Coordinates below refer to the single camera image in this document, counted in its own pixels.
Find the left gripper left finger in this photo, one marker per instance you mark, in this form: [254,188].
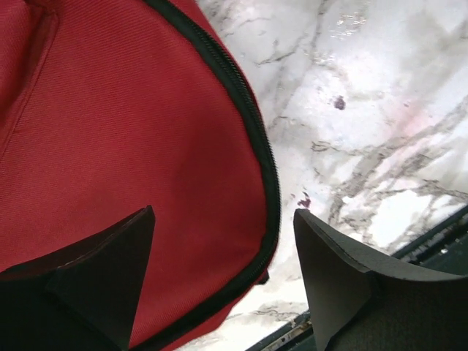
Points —
[81,297]

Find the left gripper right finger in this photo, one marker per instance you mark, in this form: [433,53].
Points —
[347,285]

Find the red student backpack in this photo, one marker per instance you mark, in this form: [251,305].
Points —
[108,107]

